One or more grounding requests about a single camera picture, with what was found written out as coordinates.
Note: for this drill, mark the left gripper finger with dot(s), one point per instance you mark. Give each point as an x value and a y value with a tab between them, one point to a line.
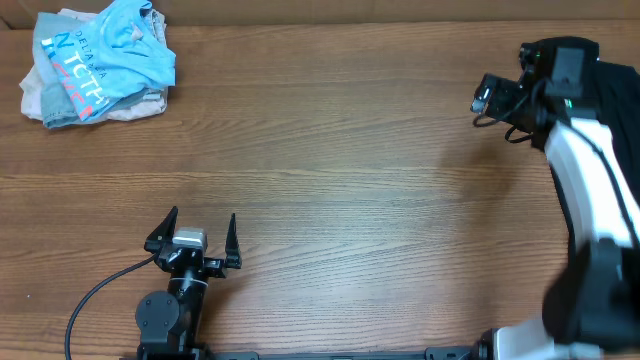
233	259
163	233

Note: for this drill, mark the light blue printed t-shirt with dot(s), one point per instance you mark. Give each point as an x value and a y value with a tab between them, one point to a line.
112	61

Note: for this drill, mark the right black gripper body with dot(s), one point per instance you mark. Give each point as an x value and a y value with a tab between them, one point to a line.
500	100

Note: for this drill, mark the black garment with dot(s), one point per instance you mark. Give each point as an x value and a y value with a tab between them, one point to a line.
588	129

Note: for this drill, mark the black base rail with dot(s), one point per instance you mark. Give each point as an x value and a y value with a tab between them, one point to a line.
340	356

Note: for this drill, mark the folded light blue jeans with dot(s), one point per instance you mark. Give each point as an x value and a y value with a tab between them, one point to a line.
52	100

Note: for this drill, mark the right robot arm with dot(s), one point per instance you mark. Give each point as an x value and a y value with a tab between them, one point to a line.
591	309

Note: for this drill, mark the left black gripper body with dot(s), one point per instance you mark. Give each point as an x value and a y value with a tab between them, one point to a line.
187	258

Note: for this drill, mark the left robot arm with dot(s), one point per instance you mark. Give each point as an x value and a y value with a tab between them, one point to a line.
169	320

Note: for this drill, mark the folded white garment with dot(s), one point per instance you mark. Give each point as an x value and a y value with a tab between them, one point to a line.
145	107

